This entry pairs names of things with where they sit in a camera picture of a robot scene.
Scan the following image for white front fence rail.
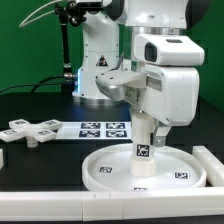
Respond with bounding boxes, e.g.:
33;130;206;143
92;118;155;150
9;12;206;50
0;187;224;221

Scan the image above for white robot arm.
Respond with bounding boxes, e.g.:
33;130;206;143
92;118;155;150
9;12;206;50
75;0;208;147

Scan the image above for white right fence rail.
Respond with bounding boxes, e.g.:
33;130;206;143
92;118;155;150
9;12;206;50
192;146;224;187

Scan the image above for white cross-shaped table base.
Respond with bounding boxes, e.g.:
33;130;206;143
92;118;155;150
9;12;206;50
0;119;63;148

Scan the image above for white cable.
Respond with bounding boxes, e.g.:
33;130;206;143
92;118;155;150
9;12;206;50
19;0;68;28

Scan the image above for white round table top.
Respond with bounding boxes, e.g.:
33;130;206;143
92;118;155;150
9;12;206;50
82;143;207;191

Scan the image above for white fence rail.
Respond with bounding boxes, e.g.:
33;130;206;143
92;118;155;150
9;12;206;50
0;187;224;221
192;146;224;187

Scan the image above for black camera stand pole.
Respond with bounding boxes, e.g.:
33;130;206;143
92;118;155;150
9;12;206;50
55;3;76;95

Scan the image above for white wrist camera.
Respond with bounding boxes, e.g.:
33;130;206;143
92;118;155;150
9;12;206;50
134;34;205;66

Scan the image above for white marker sheet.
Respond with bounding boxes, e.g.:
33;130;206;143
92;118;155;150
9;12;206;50
57;122;131;140

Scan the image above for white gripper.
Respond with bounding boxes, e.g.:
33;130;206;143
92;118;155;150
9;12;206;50
96;64;199;147

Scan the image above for white left fence block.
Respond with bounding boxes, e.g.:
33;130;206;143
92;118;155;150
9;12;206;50
0;149;4;170

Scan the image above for black cable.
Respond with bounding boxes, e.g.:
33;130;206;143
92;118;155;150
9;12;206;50
0;75;66;95

